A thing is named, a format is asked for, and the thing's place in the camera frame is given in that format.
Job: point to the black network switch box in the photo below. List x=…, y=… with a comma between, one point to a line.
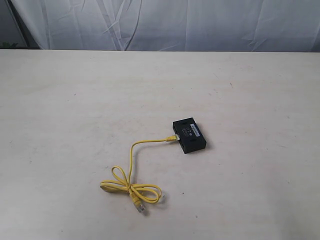
x=190, y=137

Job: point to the white backdrop curtain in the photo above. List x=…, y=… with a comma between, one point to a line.
x=161, y=25

